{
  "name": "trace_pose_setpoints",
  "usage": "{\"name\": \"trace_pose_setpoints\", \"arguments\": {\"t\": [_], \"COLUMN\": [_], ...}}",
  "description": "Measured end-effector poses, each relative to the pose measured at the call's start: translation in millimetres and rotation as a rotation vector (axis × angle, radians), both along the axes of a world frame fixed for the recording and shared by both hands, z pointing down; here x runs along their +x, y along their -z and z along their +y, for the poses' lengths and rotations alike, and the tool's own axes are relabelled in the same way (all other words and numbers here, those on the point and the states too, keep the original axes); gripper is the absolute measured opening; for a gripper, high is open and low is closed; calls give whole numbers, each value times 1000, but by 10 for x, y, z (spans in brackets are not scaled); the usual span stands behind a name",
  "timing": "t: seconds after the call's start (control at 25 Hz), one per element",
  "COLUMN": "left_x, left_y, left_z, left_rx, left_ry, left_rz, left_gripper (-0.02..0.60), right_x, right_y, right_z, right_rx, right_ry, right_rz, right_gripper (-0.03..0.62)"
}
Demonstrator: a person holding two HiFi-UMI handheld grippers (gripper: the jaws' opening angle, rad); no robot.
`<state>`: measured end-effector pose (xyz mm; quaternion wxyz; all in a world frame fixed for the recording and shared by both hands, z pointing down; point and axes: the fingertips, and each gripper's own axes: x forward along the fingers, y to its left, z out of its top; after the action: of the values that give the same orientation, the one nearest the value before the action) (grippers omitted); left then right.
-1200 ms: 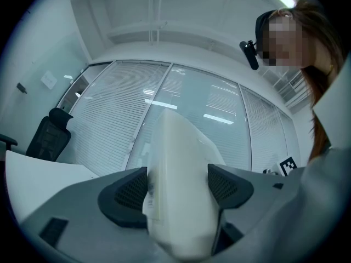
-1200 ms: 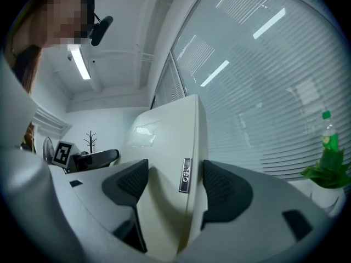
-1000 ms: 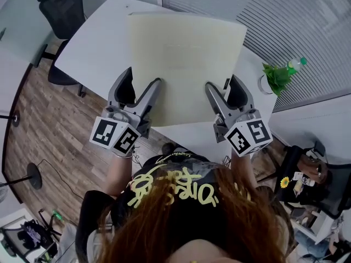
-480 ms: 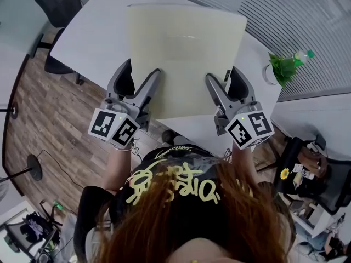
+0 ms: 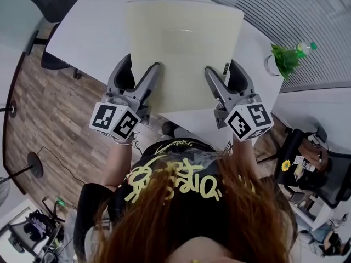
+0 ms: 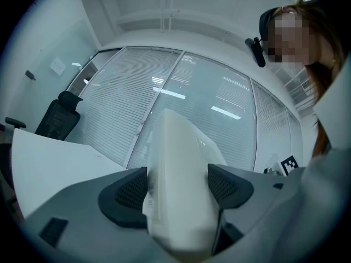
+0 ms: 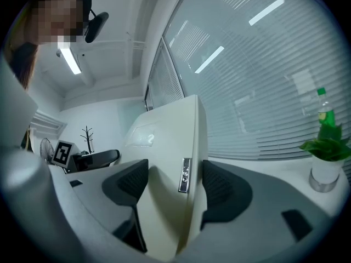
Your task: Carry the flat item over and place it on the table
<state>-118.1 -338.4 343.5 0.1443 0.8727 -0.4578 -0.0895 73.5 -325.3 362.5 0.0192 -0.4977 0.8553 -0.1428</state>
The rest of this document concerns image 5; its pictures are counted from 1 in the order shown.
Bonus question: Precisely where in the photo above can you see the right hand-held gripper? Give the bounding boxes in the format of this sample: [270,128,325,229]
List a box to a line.
[203,59,275,142]

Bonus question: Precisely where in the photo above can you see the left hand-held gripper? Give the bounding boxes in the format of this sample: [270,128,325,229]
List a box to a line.
[88,53,162,144]

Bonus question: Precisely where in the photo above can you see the pale yellow item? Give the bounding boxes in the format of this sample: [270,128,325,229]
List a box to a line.
[127,0,245,115]

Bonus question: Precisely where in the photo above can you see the person's right forearm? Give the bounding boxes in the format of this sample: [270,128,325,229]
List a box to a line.
[231,135,262,181]

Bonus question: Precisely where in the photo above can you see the person's left forearm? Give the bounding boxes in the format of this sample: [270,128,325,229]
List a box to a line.
[101,137,136,192]

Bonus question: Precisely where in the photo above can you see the white table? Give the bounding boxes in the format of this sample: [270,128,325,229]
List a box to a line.
[45,0,285,151]

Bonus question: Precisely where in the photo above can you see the green plant in white pot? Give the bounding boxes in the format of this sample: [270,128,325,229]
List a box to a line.
[264,43,301,81]

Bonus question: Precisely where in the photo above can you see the person's dark shoe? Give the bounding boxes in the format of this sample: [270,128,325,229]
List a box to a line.
[161,120,177,137]

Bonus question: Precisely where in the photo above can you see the black chair with castor base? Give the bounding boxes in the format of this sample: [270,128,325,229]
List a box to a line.
[27,22,83,80]

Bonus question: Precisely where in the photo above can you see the clear bottle with green cap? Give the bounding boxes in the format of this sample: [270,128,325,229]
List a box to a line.
[293,41,318,59]

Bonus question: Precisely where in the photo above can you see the white window blinds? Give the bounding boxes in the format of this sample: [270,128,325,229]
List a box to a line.
[235,0,351,93]

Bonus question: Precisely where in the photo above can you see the black shirt with yellow print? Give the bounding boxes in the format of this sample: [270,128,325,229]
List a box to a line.
[73,137,278,263]

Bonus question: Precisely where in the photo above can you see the brown bag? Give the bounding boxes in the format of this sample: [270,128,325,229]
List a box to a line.
[298,139,330,173]

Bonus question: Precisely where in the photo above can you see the small black round stand base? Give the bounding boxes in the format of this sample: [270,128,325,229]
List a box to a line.
[0,99,18,119]

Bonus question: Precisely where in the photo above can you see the black round fan stand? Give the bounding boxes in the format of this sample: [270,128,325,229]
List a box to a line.
[0,151,44,209]

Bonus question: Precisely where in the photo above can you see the black chair with sunflower sticker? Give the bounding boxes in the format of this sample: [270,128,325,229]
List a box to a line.
[274,124,351,210]

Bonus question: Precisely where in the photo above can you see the black mesh office chair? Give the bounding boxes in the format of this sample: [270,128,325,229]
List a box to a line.
[0,196,67,260]

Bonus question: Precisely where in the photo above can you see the silver bracelet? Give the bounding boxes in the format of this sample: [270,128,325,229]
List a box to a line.
[112,137,135,146]

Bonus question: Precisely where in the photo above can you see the black floor cable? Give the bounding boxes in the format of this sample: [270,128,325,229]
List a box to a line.
[35,145,88,186]

